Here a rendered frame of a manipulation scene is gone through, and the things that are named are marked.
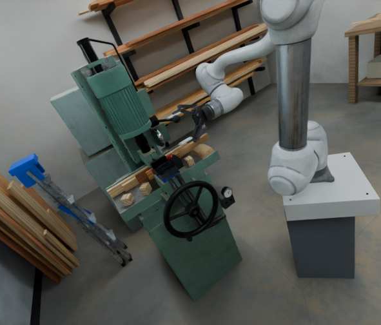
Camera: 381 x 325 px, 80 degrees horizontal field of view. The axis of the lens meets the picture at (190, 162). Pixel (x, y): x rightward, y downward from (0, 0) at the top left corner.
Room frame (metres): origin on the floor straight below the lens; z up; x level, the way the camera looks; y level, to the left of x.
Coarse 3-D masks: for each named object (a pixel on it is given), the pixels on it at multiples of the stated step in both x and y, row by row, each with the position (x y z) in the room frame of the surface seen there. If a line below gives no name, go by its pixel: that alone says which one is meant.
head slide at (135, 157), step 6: (144, 132) 1.24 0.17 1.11; (132, 138) 1.22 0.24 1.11; (150, 138) 1.25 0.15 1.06; (126, 144) 1.20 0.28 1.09; (132, 144) 1.21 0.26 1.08; (150, 144) 1.24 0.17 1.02; (132, 150) 1.21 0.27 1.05; (156, 150) 1.25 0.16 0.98; (132, 156) 1.21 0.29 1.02; (138, 156) 1.21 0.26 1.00; (138, 162) 1.21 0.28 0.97
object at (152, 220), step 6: (126, 174) 1.48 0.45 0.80; (204, 180) 1.05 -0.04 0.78; (210, 180) 1.06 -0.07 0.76; (198, 186) 1.03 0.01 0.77; (192, 192) 1.02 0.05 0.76; (186, 198) 1.01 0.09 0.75; (174, 204) 0.98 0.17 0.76; (180, 204) 0.99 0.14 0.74; (156, 210) 0.95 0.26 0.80; (162, 210) 0.96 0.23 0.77; (174, 210) 0.97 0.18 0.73; (138, 216) 0.96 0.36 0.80; (150, 216) 0.93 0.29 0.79; (156, 216) 0.94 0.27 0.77; (162, 216) 0.95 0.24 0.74; (144, 222) 0.92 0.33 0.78; (150, 222) 0.93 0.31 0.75; (156, 222) 0.94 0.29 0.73; (150, 228) 0.92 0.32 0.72
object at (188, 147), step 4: (204, 136) 1.25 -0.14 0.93; (200, 140) 1.24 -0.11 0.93; (204, 140) 1.25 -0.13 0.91; (188, 144) 1.22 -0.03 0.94; (192, 144) 1.22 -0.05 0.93; (196, 144) 1.23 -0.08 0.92; (184, 148) 1.20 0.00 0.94; (188, 148) 1.21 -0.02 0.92; (192, 148) 1.22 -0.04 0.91; (176, 152) 1.19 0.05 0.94; (180, 152) 1.19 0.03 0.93; (184, 152) 1.20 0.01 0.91; (180, 156) 1.19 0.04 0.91; (132, 180) 1.09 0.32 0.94; (136, 180) 1.09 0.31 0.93; (124, 184) 1.07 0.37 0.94; (128, 184) 1.08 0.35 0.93; (132, 184) 1.08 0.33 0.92; (136, 184) 1.09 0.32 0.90; (124, 188) 1.07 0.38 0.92; (128, 188) 1.08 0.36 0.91
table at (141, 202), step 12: (192, 156) 1.14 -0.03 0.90; (216, 156) 1.09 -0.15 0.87; (192, 168) 1.04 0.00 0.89; (204, 168) 1.06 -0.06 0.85; (132, 192) 1.04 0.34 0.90; (156, 192) 0.96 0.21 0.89; (120, 204) 0.97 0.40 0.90; (132, 204) 0.93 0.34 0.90; (144, 204) 0.94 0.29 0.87; (132, 216) 0.91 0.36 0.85
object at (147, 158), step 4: (152, 148) 1.16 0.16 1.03; (140, 152) 1.17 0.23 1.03; (148, 152) 1.13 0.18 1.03; (152, 152) 1.11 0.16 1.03; (156, 152) 1.11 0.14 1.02; (140, 156) 1.20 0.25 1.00; (144, 156) 1.10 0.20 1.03; (148, 156) 1.09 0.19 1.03; (152, 156) 1.10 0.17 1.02; (156, 156) 1.11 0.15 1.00; (144, 160) 1.12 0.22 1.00; (148, 160) 1.09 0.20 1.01; (152, 160) 1.10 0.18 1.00; (148, 164) 1.09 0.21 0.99
